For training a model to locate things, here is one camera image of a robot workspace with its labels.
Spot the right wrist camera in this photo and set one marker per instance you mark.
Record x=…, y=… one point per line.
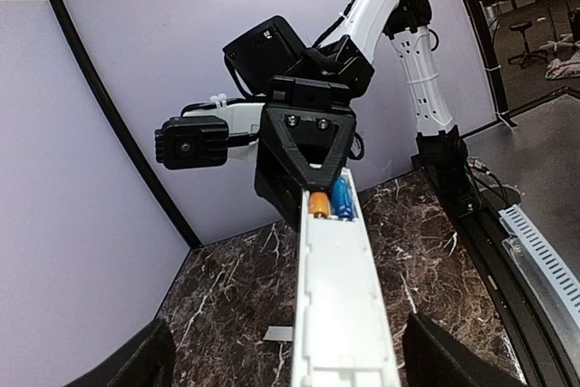
x=207, y=134

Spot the white remote control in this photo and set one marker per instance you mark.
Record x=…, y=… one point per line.
x=341, y=333

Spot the white battery compartment cover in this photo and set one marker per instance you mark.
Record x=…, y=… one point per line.
x=277, y=333

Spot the black frame post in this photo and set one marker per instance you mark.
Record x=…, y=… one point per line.
x=490, y=61
x=119, y=127

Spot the left black frame post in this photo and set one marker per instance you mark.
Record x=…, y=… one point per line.
x=119, y=127

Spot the blue AA battery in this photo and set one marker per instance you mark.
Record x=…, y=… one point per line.
x=341, y=202

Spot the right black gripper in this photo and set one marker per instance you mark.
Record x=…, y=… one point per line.
x=305, y=135

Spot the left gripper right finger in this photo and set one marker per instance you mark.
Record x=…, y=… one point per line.
x=434, y=358

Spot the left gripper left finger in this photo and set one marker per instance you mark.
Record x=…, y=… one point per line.
x=147, y=359

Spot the white slotted cable duct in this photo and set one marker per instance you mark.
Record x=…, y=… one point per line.
x=539, y=263

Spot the right black frame post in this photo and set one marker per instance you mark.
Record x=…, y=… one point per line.
x=490, y=61

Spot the orange AA battery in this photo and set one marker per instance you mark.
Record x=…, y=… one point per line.
x=319, y=204

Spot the black front table rail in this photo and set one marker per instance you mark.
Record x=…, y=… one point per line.
x=541, y=355

